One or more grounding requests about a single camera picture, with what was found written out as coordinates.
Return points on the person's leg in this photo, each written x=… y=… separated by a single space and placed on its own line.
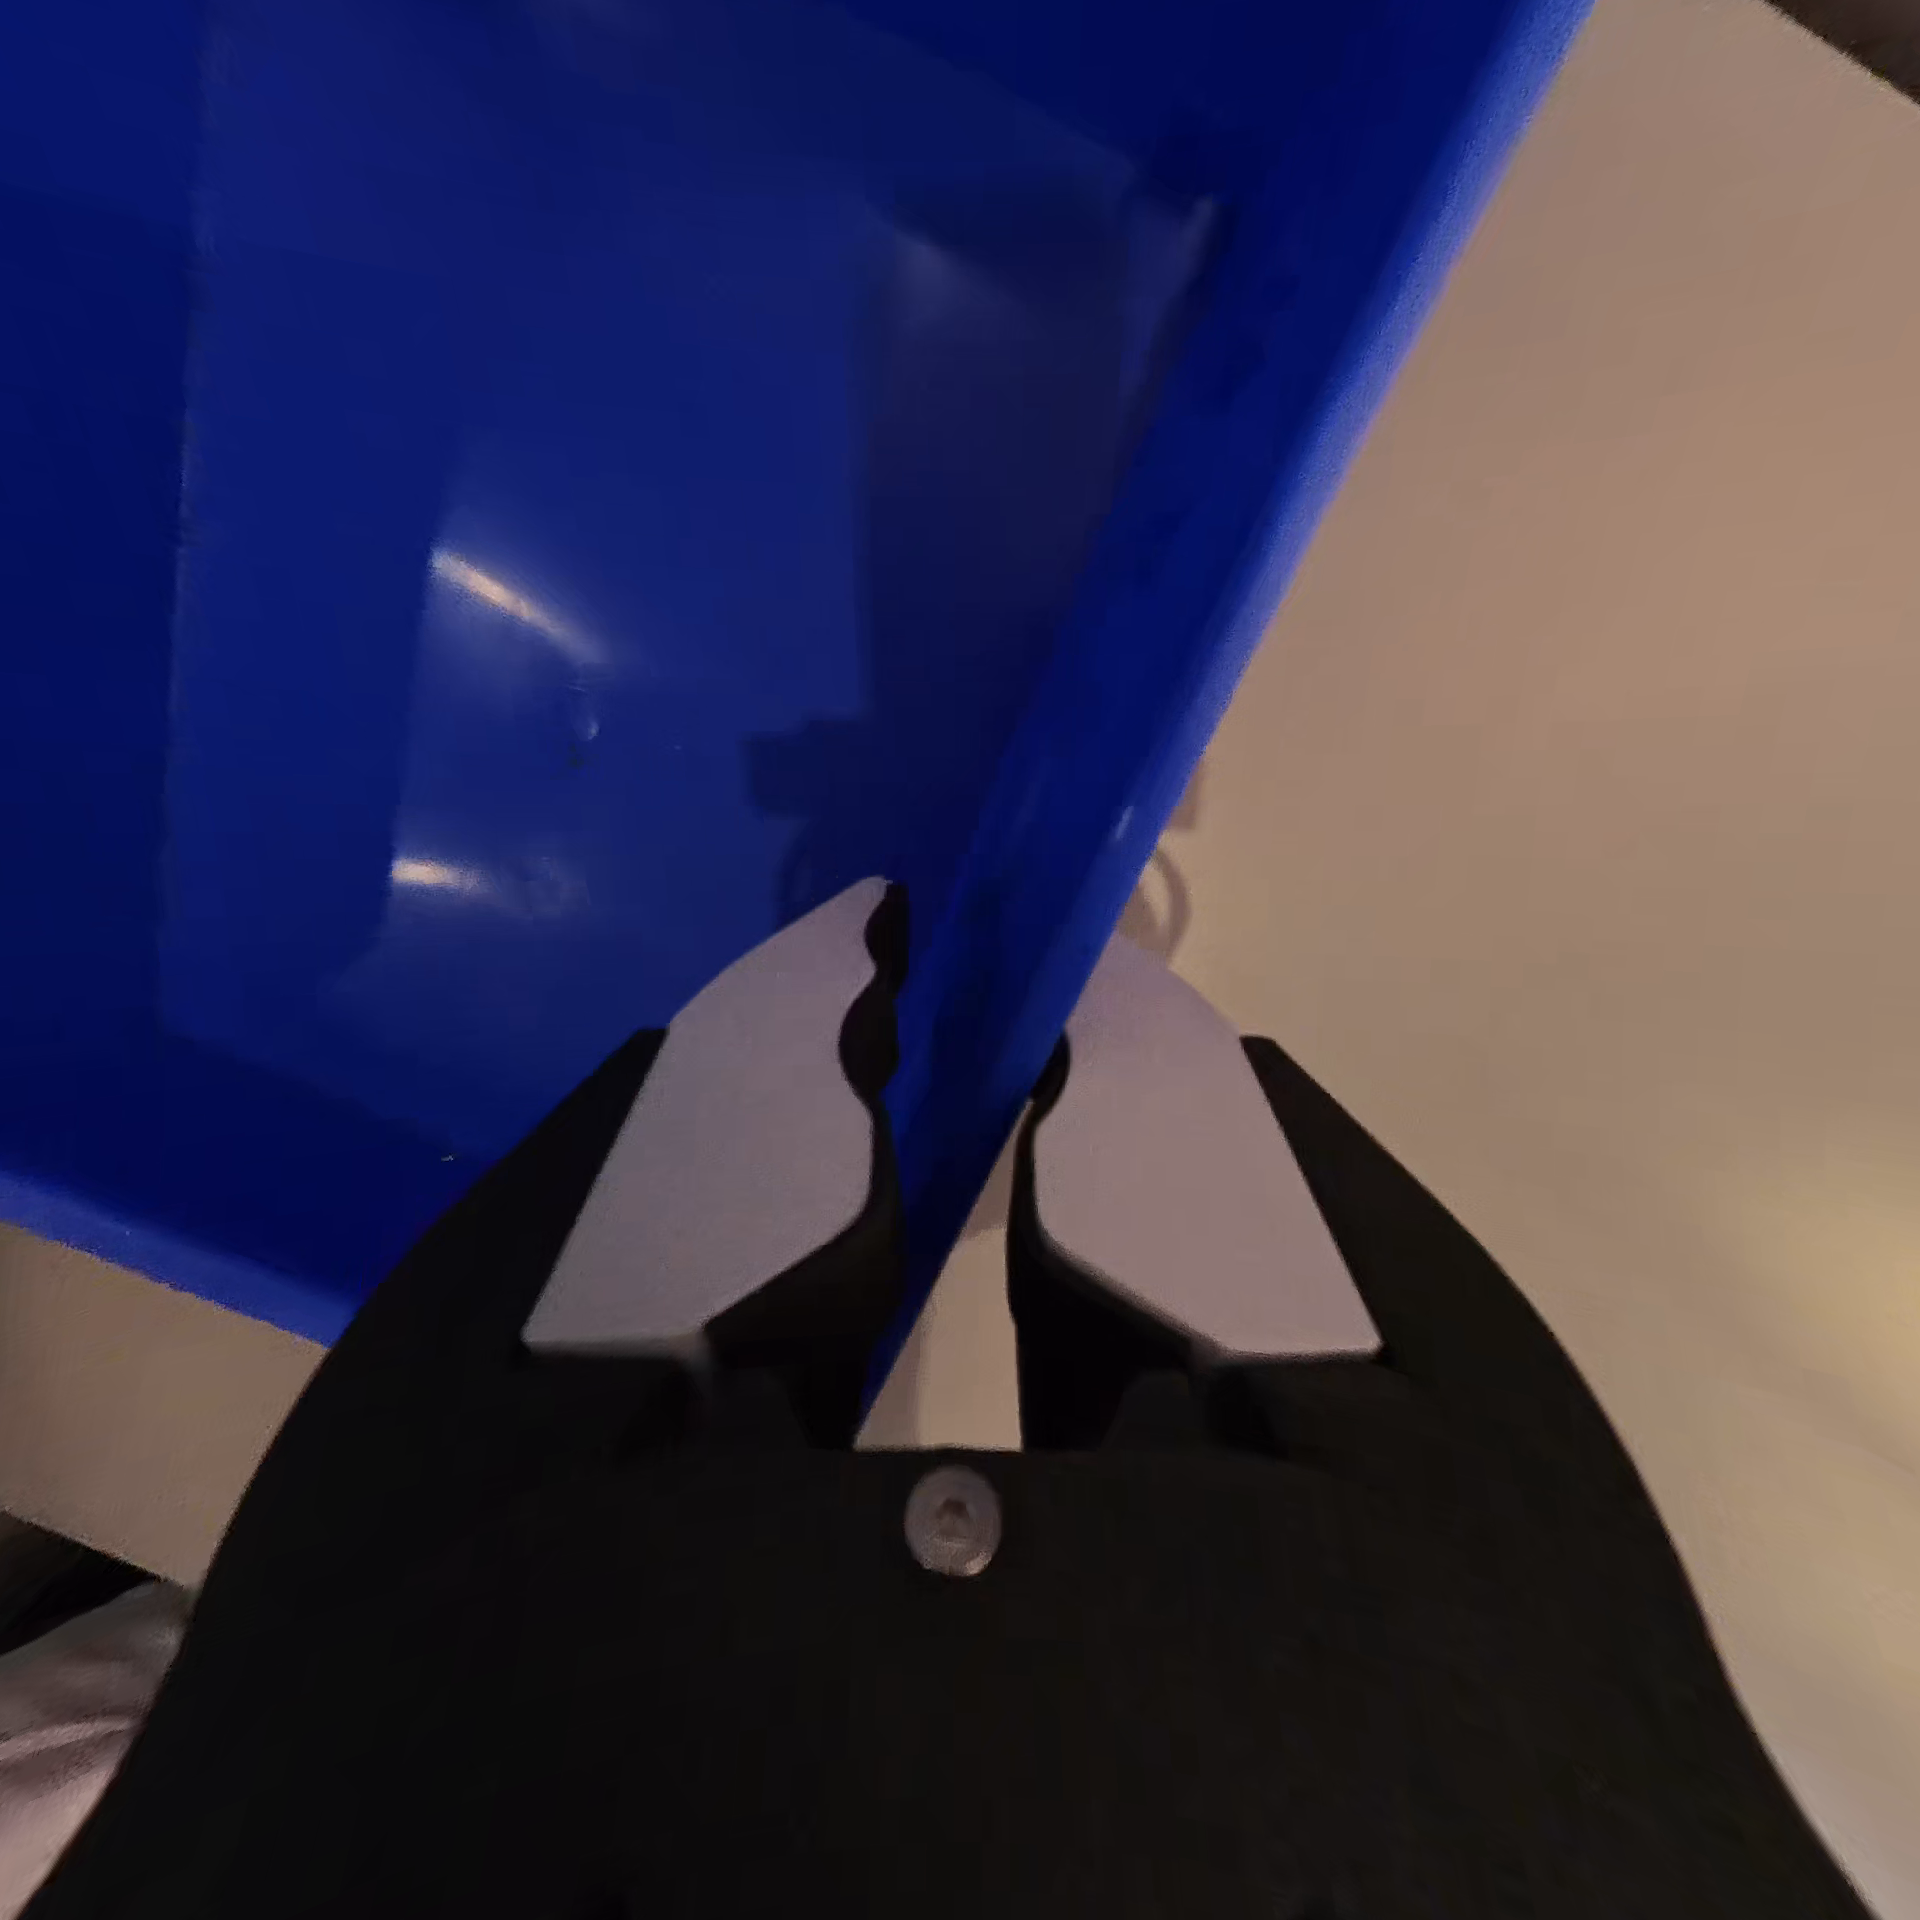
x=77 y=1725

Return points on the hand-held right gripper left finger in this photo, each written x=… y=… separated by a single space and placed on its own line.
x=718 y=1186

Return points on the blue plastic bin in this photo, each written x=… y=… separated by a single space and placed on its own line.
x=603 y=451

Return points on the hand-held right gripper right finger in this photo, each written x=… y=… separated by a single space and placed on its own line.
x=1200 y=1186

